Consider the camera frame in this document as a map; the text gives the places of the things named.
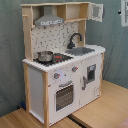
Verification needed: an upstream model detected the white microwave door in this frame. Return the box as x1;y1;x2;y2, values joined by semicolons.
91;3;103;22

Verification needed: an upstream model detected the wooden toy kitchen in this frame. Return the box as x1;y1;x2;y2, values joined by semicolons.
22;2;105;128

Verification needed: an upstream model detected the right red stove knob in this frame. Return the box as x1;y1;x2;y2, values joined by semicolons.
72;66;78;72

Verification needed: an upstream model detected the red stove knob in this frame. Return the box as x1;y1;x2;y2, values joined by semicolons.
54;73;60;79
72;66;78;72

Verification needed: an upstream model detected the left red stove knob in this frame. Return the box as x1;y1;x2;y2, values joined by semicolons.
54;73;60;79

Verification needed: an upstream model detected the grey toy sink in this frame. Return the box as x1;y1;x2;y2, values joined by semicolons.
66;47;94;56

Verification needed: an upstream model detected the black toy stovetop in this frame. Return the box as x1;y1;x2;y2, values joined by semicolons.
35;53;71;67

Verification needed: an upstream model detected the black toy faucet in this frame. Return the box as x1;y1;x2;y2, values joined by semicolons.
67;33;82;49

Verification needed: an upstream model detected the silver toy pot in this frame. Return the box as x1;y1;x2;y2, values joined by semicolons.
38;51;53;62

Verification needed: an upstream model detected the white cupboard door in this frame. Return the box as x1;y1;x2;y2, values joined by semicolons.
80;55;102;106

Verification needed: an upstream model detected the white oven door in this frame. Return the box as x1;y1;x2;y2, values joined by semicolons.
49;78;79;125

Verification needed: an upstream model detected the grey range hood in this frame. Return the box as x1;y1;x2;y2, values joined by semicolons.
34;5;64;27

